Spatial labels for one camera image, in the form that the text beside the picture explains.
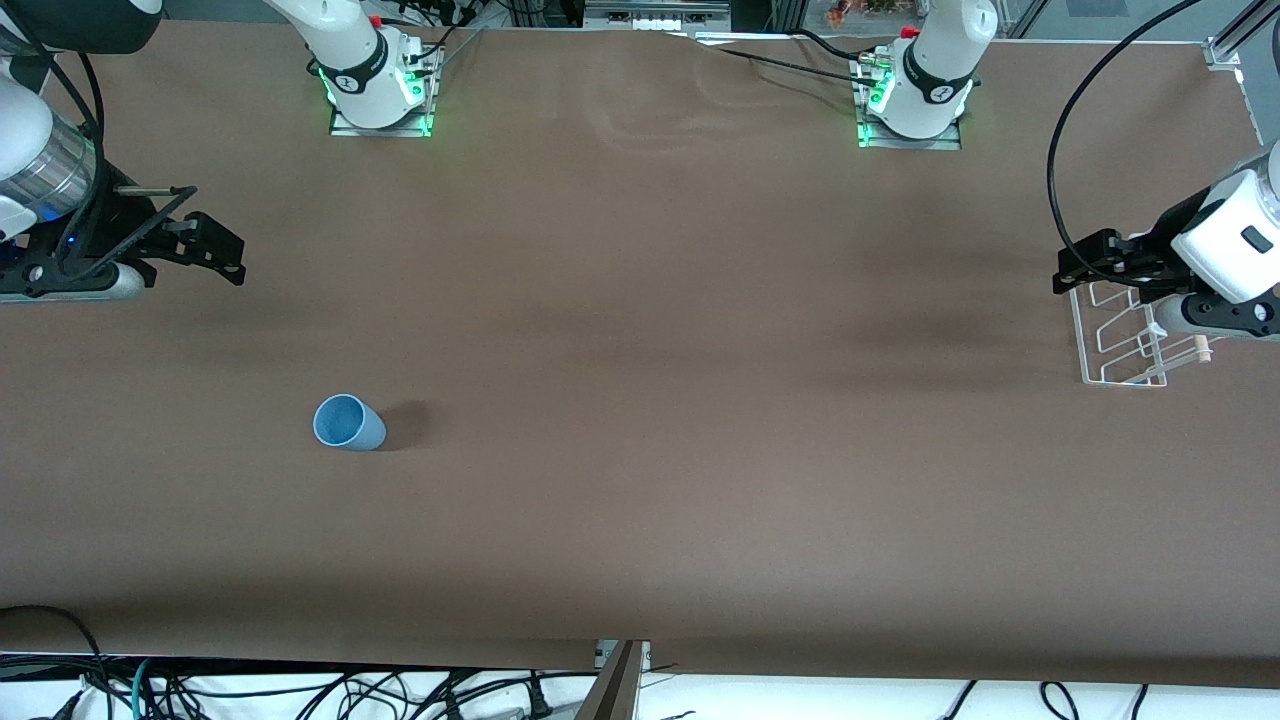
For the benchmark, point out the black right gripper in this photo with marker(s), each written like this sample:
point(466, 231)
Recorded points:
point(118, 222)

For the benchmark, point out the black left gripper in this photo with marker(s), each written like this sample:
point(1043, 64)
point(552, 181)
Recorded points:
point(1163, 233)

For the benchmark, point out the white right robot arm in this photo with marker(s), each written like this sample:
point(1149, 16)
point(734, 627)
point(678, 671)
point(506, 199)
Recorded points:
point(350, 70)

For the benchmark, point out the light blue plastic cup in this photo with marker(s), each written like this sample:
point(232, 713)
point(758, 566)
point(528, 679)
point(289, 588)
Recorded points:
point(345, 422)

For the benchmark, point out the brown table support bar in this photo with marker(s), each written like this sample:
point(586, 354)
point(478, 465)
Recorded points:
point(612, 690)

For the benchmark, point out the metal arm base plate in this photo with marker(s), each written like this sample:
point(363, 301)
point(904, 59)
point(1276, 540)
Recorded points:
point(345, 128)
point(945, 143)

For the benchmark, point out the aluminium frame corner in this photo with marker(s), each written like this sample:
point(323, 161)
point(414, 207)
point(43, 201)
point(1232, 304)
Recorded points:
point(1225, 45)

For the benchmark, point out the small metal table bracket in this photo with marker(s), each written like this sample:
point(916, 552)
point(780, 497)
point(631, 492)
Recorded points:
point(645, 655)

